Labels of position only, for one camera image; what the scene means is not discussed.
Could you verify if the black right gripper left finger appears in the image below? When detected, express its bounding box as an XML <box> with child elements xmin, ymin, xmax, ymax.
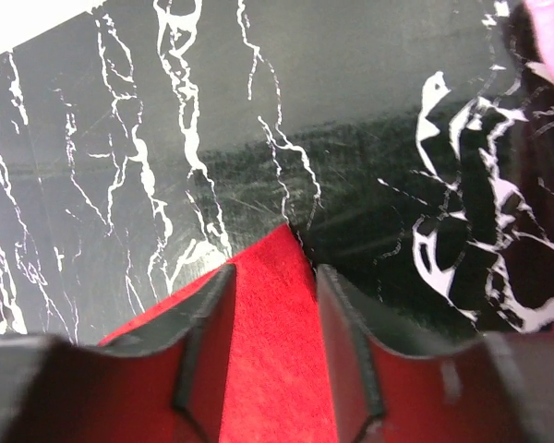
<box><xmin>0</xmin><ymin>265</ymin><xmax>236</xmax><ymax>442</ymax></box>

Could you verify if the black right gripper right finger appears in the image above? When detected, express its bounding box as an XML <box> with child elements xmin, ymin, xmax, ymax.
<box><xmin>317</xmin><ymin>265</ymin><xmax>554</xmax><ymax>442</ymax></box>

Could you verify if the dark red t shirt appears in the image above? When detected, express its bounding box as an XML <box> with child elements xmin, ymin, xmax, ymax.
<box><xmin>96</xmin><ymin>223</ymin><xmax>341</xmax><ymax>443</ymax></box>

